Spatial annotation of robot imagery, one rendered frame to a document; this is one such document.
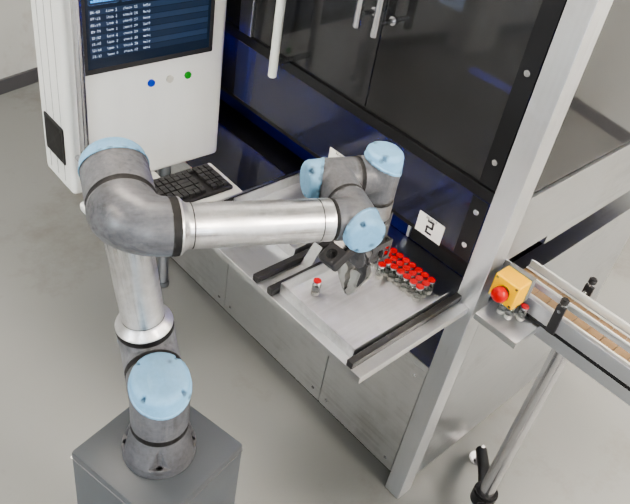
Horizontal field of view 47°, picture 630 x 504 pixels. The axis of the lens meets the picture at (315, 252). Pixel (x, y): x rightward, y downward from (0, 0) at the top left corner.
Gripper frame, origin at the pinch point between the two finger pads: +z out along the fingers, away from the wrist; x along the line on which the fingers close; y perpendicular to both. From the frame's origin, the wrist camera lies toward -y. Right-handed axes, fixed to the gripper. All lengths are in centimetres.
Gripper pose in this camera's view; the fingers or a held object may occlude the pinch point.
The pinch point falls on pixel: (345, 290)
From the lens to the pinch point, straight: 156.6
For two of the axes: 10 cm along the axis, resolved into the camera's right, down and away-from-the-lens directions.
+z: -1.5, 7.6, 6.3
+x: -6.7, -5.5, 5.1
